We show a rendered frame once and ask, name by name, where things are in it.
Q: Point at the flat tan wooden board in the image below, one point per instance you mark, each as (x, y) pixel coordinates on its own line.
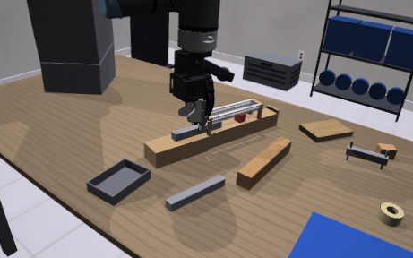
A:
(327, 130)

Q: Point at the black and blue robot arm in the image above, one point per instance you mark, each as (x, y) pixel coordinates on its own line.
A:
(198, 22)

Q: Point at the beige roll of masking tape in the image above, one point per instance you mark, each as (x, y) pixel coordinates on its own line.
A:
(390, 214)

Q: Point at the blue flat rectangular sheet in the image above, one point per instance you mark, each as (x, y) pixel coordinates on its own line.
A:
(323, 237)

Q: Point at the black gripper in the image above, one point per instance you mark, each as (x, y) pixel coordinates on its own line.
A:
(195, 85)

